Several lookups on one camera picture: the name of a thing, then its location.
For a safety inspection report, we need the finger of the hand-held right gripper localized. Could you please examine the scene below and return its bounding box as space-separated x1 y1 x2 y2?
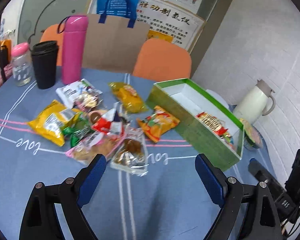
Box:
248 158 287 197

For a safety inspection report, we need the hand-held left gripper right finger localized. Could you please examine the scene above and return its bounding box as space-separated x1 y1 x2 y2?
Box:
195 154 284 240

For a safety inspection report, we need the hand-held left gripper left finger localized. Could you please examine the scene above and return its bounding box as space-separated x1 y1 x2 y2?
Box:
19 154 107 240

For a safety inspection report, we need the pink-edged clear snack packet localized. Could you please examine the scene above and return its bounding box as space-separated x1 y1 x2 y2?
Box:
65 131 122 165

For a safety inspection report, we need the small colourful snack packet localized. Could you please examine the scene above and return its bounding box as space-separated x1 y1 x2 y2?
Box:
221 130 235 147

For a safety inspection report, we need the clear packet of brown snacks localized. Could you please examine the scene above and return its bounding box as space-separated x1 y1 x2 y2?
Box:
110 129 149 177

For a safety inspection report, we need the green cardboard box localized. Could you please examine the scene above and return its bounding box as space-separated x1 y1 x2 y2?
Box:
145 78 245 172

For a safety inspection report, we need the green snack packet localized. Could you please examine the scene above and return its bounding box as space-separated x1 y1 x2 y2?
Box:
61 117 97 148

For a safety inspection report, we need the red-orange crisp packet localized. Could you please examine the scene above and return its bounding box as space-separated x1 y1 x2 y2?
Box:
195 112 229 137

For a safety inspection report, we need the red and white snack packet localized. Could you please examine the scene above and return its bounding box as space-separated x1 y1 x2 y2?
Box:
91 107 127 135

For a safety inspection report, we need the brown jelly cup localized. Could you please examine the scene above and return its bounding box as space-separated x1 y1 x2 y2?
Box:
88 110 103 125

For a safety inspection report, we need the large yellow snack packet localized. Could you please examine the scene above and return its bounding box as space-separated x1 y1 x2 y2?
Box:
26 99 80 147

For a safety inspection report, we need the orange snack packet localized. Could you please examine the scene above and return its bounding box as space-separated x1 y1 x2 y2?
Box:
136 105 181 143

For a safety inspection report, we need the clear packet of round cookies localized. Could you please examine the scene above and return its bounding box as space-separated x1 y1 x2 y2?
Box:
74 90 104 112

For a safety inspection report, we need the instant noodle bowl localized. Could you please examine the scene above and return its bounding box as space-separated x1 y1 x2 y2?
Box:
240 118 264 150

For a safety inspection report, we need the blue striped tablecloth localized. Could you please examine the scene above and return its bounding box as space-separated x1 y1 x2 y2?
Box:
0 66 278 240

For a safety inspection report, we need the cream thermos jug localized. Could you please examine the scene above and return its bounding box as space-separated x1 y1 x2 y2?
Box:
232 79 276 125

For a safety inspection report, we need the yellow cake packet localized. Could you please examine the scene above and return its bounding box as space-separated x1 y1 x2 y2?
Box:
108 81 149 114

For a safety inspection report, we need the black cup with lid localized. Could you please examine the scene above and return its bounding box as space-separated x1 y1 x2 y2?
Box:
31 40 59 90

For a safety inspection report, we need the pink thermos bottle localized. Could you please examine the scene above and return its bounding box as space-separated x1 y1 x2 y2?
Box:
57 15 88 85

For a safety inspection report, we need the orange chair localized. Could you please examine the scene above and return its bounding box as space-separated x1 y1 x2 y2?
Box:
39 24 65 67
132 38 192 79

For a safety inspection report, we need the clear bottle with pink lid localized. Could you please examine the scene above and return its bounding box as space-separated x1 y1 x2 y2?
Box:
11 42 32 87

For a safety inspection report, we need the brown paper bag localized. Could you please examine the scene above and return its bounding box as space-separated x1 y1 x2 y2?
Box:
82 14 150 74

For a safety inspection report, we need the black cable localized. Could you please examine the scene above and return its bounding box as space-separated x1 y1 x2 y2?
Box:
281 199 300 233

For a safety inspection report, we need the wall poster with black writing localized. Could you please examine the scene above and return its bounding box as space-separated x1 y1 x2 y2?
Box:
134 0 207 52

